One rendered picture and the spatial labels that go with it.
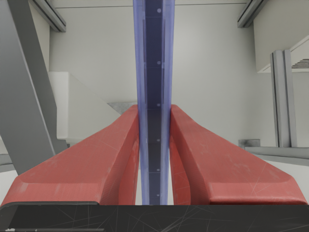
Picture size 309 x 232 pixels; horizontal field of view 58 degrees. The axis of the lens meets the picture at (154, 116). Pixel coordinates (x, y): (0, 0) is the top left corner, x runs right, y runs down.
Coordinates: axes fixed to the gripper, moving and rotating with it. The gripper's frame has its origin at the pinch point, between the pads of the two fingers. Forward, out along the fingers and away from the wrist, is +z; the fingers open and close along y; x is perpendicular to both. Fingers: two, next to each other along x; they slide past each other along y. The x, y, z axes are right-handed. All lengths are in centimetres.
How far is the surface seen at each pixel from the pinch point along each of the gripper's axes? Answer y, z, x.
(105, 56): 19, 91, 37
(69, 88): 7.5, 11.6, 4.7
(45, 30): 39, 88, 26
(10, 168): 34, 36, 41
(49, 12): 35, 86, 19
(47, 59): 38, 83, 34
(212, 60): -22, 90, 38
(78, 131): 7.4, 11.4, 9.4
